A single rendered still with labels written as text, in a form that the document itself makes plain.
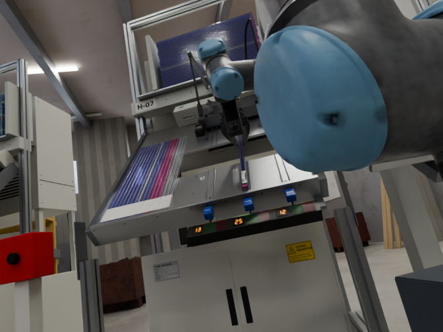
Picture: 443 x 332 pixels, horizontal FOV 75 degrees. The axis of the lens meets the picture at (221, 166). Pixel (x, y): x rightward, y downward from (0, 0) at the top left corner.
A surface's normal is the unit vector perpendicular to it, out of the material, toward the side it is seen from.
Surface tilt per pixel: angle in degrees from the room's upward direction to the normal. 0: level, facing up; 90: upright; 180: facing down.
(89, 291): 90
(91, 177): 90
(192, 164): 90
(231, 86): 147
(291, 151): 97
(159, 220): 134
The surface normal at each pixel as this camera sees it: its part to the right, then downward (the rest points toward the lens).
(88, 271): -0.20, -0.21
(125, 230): -0.01, 0.51
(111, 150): 0.16, -0.28
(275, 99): -0.94, 0.27
